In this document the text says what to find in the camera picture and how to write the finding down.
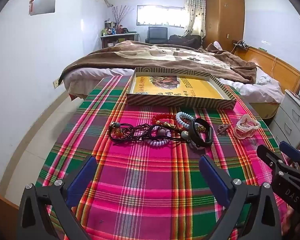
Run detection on silver wall board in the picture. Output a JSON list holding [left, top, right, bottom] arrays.
[[30, 0, 57, 16]]

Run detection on patterned curtain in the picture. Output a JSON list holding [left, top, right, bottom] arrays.
[[183, 0, 206, 39]]

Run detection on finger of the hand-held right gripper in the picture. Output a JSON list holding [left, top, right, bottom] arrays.
[[256, 144, 292, 182], [279, 141, 300, 174]]

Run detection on black television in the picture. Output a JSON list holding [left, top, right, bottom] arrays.
[[148, 26, 168, 40]]

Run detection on power strip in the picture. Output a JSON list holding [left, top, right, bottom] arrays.
[[232, 40, 250, 48]]

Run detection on dresser table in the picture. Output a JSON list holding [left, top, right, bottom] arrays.
[[100, 32, 140, 48]]

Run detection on grey drawer cabinet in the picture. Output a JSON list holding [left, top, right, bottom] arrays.
[[269, 89, 300, 150]]

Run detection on wooden bed headboard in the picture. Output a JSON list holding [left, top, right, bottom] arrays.
[[234, 46, 300, 93]]

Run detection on gold bead bracelet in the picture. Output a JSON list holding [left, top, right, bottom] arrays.
[[156, 120, 183, 130]]

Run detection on plaid tablecloth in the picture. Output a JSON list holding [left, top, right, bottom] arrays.
[[35, 75, 290, 240]]

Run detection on cluster of bottles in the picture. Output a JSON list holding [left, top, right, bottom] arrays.
[[101, 19, 118, 36]]

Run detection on purple spiral hair tie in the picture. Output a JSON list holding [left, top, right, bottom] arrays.
[[147, 129, 172, 148]]

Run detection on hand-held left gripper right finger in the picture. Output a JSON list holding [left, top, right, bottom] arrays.
[[199, 154, 283, 240]]

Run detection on window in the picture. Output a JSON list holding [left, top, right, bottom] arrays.
[[136, 4, 185, 28]]

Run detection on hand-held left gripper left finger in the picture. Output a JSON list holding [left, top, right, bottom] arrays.
[[17, 155, 98, 240]]

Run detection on bronze brooch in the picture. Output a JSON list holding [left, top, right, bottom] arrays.
[[217, 123, 232, 137]]

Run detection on black hair tie green bead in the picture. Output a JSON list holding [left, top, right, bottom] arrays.
[[108, 121, 135, 142]]

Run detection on wooden wardrobe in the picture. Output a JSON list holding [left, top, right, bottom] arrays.
[[205, 0, 245, 53]]

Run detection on red bead bracelet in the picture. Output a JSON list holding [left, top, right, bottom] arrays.
[[152, 113, 177, 125]]

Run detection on wooden furniture edge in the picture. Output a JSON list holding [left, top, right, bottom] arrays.
[[0, 187, 19, 240]]

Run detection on bed with brown blanket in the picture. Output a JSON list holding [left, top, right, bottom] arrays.
[[59, 40, 257, 87]]

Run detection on white floral pillow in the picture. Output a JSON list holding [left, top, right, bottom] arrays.
[[255, 69, 275, 85]]

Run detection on black hair tie grey bead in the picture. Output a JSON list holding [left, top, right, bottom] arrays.
[[170, 130, 192, 144]]

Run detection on dark bead bracelet amber pendant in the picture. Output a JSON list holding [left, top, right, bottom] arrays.
[[112, 124, 153, 142]]

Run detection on black wristband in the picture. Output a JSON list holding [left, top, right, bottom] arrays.
[[189, 117, 214, 148]]

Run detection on orange cable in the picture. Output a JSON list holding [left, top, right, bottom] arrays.
[[270, 56, 278, 77]]

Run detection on light blue spiral hair tie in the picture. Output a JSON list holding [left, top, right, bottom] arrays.
[[175, 112, 196, 130]]

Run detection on dried branches in vase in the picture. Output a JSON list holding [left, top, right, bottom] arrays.
[[111, 4, 134, 34]]

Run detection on striped cardboard box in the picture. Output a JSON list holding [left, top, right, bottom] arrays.
[[126, 67, 237, 110]]

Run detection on black hair tie beige bead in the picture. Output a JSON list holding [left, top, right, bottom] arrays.
[[147, 125, 170, 140]]

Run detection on dark bag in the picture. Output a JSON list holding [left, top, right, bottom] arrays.
[[169, 34, 202, 49]]

